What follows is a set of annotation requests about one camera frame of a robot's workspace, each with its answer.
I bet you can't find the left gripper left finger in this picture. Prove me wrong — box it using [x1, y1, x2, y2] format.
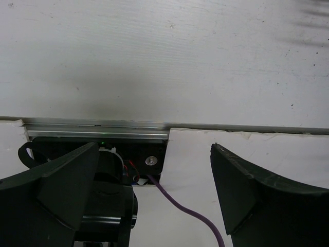
[1, 143, 99, 246]

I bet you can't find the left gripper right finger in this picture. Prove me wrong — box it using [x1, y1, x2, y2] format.
[211, 144, 328, 246]

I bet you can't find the aluminium frame rail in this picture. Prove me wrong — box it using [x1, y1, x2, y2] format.
[1, 116, 328, 140]

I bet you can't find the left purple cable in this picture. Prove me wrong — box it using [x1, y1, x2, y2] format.
[148, 174, 226, 247]

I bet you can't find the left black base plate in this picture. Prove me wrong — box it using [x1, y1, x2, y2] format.
[18, 137, 167, 185]

